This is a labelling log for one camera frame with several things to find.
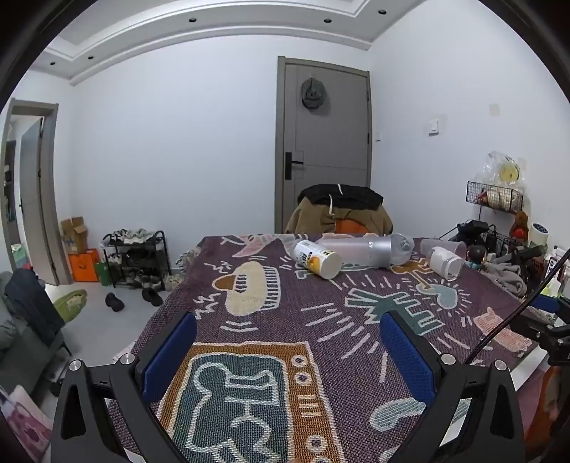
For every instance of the green plush slipper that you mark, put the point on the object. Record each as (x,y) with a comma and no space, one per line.
(69,307)

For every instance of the open cardboard box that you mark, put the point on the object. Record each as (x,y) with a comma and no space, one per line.
(73,233)

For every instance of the grey sofa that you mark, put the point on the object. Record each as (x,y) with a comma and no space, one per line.
(18,356)

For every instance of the black slipper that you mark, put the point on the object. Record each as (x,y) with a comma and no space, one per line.
(152,296)
(114,302)

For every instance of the red toy figure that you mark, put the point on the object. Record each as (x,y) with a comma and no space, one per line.
(519,227)

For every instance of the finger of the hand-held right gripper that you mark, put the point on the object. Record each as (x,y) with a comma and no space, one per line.
(552,340)
(550,305)

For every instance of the clear plastic cup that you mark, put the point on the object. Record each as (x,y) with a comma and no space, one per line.
(429,245)

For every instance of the clear plastic bag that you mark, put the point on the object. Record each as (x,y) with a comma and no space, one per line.
(501,167)

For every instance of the white cup with yellow print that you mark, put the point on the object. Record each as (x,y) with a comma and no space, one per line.
(318,260)

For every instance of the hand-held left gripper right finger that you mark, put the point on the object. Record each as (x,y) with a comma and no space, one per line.
(407,356)

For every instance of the grey cloth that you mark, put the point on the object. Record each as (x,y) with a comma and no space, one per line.
(505,278)

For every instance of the plain white cup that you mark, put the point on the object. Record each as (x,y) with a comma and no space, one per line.
(445,262)

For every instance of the pink printed picture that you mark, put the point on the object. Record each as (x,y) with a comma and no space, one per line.
(24,425)

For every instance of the orange chair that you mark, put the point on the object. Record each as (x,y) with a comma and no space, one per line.
(349,226)

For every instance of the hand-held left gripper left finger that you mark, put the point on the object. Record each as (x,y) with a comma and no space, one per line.
(171,356)

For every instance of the white tape roll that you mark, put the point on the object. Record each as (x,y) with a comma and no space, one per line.
(539,232)

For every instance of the black garment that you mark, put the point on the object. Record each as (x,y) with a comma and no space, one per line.
(352,196)

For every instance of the brown jacket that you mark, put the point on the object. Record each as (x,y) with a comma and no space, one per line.
(311,220)

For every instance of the grey cap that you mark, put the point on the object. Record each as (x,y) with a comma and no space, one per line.
(314,93)

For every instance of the orange box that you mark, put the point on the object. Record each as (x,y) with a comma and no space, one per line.
(84,266)

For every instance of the printed woven blanket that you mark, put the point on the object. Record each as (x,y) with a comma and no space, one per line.
(311,320)

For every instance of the white light switch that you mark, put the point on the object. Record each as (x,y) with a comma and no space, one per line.
(435,125)

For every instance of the dark-haired toy figure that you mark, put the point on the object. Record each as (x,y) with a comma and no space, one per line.
(475,256)

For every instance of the black shoe rack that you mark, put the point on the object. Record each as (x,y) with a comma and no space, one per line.
(133,258)

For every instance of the dark jacket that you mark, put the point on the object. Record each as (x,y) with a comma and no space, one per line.
(31,307)

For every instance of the open grey door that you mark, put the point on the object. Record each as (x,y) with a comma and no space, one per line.
(38,200)

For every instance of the pale shoes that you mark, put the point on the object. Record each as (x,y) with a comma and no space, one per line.
(173,282)

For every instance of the clear plastic bottle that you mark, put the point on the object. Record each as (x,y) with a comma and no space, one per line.
(369,249)

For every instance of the green bag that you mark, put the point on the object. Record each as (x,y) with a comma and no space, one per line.
(102,274)

